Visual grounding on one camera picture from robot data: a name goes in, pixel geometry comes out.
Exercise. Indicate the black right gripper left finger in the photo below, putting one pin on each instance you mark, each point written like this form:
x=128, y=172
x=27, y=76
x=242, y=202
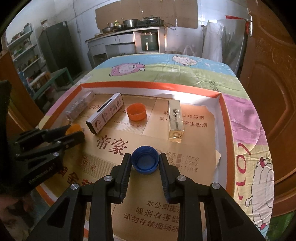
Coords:
x=65, y=220

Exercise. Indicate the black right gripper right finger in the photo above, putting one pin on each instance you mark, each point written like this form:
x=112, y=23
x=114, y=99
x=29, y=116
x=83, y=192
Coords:
x=225, y=220

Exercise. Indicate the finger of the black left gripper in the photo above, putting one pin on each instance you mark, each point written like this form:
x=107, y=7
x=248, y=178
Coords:
x=68, y=141
x=56, y=133

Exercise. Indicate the light orange bottle cap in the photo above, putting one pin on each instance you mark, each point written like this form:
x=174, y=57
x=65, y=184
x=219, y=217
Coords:
x=74, y=128

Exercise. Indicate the blue bottle cap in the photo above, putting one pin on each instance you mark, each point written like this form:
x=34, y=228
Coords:
x=145, y=160

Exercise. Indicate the clear plastic rectangular box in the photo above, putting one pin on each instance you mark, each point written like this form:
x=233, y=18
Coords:
x=79, y=105

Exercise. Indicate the white black rectangular box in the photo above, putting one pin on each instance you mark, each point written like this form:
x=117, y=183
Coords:
x=100, y=118

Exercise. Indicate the green cardboard carton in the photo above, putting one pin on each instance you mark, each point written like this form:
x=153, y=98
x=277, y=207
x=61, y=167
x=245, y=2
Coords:
x=277, y=225

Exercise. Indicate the colourful cartoon bed sheet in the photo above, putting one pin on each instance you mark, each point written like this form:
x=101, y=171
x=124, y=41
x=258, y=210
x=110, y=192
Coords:
x=250, y=164

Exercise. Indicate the orange bottle cap in tray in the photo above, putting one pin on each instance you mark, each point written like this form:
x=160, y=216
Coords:
x=136, y=112

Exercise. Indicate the white storage shelf rack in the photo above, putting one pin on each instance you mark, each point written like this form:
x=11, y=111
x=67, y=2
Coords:
x=25, y=57

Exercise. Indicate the dark refrigerator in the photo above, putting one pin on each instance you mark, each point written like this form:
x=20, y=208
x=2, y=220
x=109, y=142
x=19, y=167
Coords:
x=58, y=49

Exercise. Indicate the shallow orange cardboard tray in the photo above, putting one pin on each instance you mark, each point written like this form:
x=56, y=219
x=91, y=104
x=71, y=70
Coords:
x=202, y=155

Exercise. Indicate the gold rectangular box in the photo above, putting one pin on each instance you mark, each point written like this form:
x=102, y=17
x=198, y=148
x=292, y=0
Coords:
x=176, y=123

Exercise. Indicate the black frying pan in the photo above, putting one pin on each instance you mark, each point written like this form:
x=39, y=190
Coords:
x=110, y=29

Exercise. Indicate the white kitchen counter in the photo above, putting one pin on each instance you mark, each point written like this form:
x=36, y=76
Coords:
x=127, y=42

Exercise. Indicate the green air fryer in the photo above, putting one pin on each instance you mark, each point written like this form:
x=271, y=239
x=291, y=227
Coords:
x=149, y=41

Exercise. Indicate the steel cooking pot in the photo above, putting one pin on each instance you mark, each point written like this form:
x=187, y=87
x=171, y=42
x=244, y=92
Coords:
x=130, y=24

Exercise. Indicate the black gas stove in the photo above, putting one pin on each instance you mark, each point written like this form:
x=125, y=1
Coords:
x=151, y=21

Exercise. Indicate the brown wooden door right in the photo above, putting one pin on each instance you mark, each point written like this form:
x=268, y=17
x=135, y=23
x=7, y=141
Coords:
x=268, y=76

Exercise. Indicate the cardboard sheet on wall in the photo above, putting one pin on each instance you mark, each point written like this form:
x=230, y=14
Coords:
x=182, y=14

